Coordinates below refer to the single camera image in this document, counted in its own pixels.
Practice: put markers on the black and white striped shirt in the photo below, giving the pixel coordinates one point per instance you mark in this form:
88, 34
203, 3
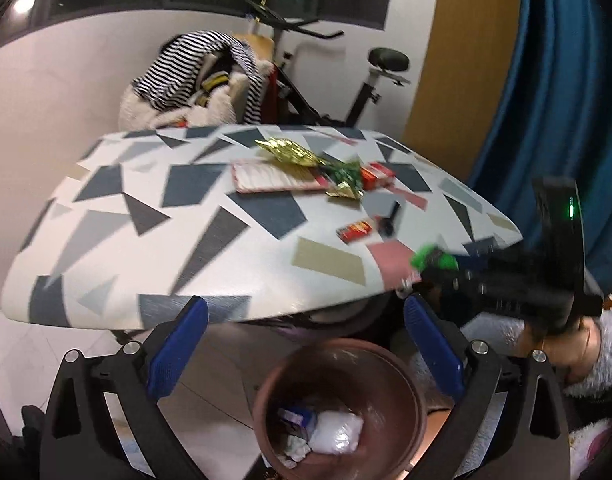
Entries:
181, 70

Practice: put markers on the white tissue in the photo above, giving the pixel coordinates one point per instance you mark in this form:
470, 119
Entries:
297, 449

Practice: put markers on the blue curtain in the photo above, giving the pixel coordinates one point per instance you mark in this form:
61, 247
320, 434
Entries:
561, 85

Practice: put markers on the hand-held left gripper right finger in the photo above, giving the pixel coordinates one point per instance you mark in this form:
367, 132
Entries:
433, 347

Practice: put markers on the brown round bin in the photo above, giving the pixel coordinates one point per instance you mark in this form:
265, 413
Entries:
396, 385

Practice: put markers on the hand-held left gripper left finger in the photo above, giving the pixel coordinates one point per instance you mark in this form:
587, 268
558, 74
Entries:
178, 345

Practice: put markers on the black garment with yellow stripe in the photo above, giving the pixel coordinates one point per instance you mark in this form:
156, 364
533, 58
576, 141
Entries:
213, 85

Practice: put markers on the white fleece garment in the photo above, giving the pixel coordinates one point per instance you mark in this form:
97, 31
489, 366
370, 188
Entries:
141, 110

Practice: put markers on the red garment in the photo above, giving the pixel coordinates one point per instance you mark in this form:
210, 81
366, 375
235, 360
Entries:
274, 90

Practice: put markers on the small red packet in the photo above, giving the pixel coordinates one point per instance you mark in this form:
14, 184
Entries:
355, 230

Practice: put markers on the wooden chair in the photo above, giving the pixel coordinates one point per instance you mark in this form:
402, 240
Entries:
261, 45

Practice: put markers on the white plastic bag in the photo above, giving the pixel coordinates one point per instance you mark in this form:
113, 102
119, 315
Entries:
336, 432

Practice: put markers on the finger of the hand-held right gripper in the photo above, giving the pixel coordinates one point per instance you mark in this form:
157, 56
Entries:
461, 292
501, 261

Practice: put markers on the person's right forearm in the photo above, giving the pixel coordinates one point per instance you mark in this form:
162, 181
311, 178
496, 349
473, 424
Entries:
611, 350

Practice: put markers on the green plastic object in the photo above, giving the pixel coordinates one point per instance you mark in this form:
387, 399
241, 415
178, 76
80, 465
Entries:
433, 260

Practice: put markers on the blue cardboard box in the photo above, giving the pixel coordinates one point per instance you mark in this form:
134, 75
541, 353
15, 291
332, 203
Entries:
296, 416

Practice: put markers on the red cardboard box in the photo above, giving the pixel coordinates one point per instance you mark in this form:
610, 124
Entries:
378, 175

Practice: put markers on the black plastic fork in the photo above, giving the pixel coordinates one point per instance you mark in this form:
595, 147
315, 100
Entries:
388, 220

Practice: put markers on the wooden door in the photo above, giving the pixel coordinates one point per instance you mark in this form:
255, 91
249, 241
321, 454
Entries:
461, 60

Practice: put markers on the pink packet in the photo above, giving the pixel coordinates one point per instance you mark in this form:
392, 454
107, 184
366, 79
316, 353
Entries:
276, 177

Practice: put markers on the person's right hand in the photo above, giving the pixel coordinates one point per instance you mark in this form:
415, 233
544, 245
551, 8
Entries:
576, 350

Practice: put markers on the black exercise bike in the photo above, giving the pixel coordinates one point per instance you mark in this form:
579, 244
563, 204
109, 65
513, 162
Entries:
356, 105

